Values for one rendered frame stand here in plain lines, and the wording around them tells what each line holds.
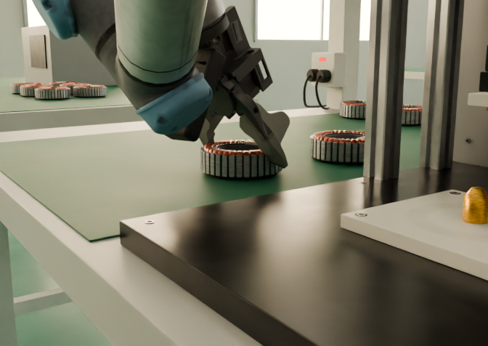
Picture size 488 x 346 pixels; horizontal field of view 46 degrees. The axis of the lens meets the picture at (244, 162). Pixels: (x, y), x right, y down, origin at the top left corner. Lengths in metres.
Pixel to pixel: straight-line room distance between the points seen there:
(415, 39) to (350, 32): 5.96
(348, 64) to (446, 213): 1.08
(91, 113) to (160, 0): 1.28
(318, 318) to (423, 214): 0.19
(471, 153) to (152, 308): 0.51
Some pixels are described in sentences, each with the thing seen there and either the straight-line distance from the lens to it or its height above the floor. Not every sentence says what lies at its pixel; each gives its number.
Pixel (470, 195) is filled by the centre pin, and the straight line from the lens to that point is 0.48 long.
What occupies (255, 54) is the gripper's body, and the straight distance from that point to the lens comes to 0.73.
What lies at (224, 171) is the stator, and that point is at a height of 0.76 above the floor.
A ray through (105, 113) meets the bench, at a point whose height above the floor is 0.73.
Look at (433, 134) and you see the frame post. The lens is 0.74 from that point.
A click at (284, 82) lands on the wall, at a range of 6.06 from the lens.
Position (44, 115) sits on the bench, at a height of 0.73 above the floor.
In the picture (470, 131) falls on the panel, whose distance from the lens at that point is 0.79.
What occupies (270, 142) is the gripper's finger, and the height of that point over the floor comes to 0.80.
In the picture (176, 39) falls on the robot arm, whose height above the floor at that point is 0.92.
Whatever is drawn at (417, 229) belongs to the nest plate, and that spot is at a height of 0.78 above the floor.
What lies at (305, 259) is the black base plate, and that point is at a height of 0.77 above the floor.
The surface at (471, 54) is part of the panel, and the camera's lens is 0.78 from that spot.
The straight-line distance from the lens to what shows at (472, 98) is 0.51.
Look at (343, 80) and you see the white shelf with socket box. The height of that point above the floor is 0.83.
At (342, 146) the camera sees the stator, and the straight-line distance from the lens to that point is 0.83.
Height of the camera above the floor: 0.92
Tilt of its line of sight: 11 degrees down
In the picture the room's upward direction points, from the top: straight up
